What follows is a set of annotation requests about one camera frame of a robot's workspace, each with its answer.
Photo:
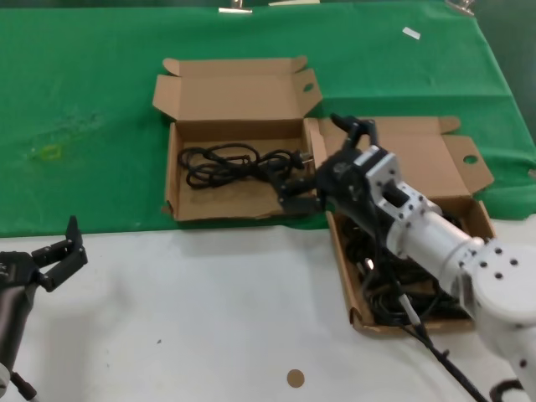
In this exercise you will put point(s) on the open cardboard box torn edge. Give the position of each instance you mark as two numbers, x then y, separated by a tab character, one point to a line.
234	96

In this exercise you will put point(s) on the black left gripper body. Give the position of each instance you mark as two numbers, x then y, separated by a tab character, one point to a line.
17	293

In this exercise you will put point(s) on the open cardboard box intact edge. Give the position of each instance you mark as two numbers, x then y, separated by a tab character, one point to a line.
419	167

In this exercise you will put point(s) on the metal cloth clip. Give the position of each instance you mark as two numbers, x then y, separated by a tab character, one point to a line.
460	6
234	9

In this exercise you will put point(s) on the green table cloth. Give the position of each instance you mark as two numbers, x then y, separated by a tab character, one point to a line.
84	84

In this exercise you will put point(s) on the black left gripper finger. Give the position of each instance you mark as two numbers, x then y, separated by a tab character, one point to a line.
69	259

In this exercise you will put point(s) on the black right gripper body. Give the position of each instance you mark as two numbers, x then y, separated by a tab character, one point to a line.
345	180

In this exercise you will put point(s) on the round brown cardboard disc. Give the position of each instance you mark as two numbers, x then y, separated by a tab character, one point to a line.
295	378

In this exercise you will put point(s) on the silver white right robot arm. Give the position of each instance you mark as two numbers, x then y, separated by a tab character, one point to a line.
427	234

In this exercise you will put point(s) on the beige strip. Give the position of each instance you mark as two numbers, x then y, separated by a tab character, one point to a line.
293	2

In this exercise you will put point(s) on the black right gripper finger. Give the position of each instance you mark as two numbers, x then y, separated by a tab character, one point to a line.
299	197
362	132

